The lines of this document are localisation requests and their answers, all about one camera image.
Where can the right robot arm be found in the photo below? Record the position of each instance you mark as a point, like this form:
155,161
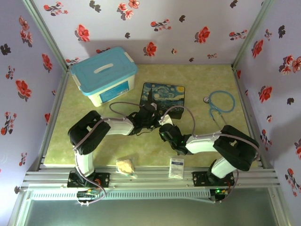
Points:
235,146

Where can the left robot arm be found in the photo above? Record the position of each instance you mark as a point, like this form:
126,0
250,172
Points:
87,134

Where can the white gauze packet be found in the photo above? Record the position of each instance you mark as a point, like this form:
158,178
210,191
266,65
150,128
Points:
176,169

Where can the starry night mouse pad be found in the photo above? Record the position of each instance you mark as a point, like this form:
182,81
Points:
169,94

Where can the light blue stethoscope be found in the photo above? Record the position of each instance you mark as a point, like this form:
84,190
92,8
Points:
206,99

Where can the bag of yellow snacks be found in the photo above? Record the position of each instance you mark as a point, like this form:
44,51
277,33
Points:
124,166

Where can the white plastic storage box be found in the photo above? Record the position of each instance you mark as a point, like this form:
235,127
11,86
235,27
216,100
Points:
95,100

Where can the blue lidded storage box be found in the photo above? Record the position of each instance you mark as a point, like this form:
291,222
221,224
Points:
103,77

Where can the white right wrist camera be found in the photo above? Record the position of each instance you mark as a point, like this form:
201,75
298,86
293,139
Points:
165,120

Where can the aluminium front rail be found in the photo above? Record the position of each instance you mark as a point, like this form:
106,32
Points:
150,179

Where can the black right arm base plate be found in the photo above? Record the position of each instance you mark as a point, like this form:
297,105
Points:
200,179

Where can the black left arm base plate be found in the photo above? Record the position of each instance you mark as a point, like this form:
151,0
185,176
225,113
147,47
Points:
103,179

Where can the aluminium frame side rail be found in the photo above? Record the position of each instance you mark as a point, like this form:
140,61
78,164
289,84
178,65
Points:
55,113
249,117

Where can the aluminium frame corner post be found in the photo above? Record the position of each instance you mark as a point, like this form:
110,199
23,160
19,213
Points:
47,35
254,35

